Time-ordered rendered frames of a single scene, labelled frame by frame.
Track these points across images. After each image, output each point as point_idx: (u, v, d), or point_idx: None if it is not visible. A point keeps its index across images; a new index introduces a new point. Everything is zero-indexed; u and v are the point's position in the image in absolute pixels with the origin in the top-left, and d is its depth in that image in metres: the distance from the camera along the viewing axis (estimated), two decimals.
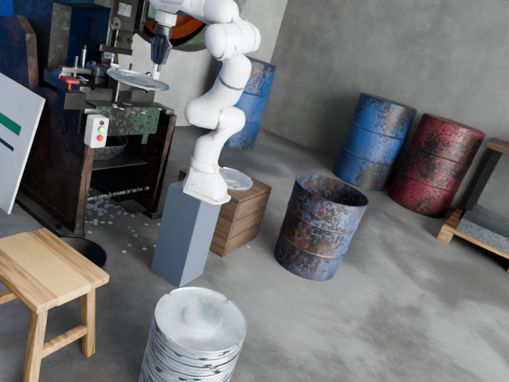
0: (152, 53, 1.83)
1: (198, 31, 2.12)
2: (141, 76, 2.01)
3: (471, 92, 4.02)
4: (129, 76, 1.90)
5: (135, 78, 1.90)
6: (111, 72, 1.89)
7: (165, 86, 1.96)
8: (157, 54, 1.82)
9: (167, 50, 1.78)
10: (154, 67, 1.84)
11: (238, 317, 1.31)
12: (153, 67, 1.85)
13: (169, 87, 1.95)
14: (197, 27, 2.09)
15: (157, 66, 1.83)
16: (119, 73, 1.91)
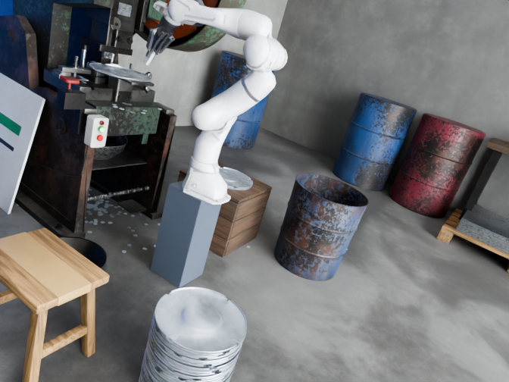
0: (151, 44, 1.79)
1: None
2: (98, 66, 1.97)
3: (471, 92, 4.02)
4: (118, 72, 1.94)
5: (123, 72, 1.97)
6: (112, 74, 1.86)
7: (125, 69, 2.10)
8: (156, 45, 1.81)
9: (170, 42, 1.84)
10: (150, 54, 1.84)
11: (238, 317, 1.31)
12: (148, 54, 1.84)
13: (130, 69, 2.11)
14: None
15: (154, 54, 1.85)
16: (111, 73, 1.89)
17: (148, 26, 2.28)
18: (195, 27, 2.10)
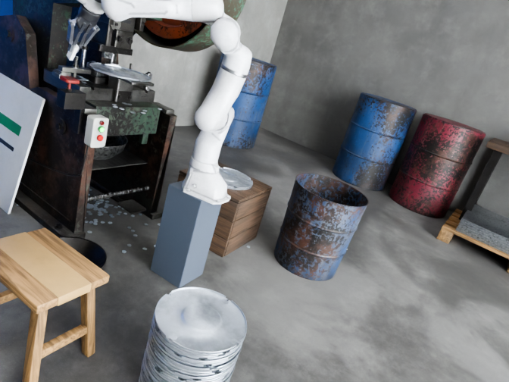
0: (73, 37, 1.57)
1: None
2: (142, 78, 1.99)
3: (471, 92, 4.02)
4: (123, 70, 2.02)
5: (119, 70, 1.99)
6: (128, 70, 2.10)
7: (116, 76, 1.86)
8: (78, 36, 1.59)
9: (95, 33, 1.62)
10: (73, 48, 1.62)
11: (238, 317, 1.31)
12: (70, 48, 1.61)
13: (110, 73, 1.84)
14: None
15: (78, 48, 1.63)
16: (129, 71, 2.07)
17: None
18: None
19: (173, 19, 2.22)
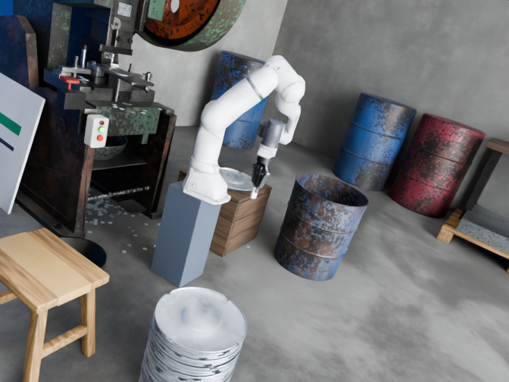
0: (263, 181, 2.03)
1: None
2: (239, 187, 2.17)
3: (471, 92, 4.02)
4: (241, 179, 2.28)
5: (235, 176, 2.28)
6: None
7: None
8: (260, 179, 2.04)
9: (256, 169, 2.08)
10: (257, 189, 2.06)
11: (238, 317, 1.31)
12: (257, 190, 2.06)
13: None
14: None
15: (255, 186, 2.08)
16: (248, 182, 2.29)
17: None
18: None
19: None
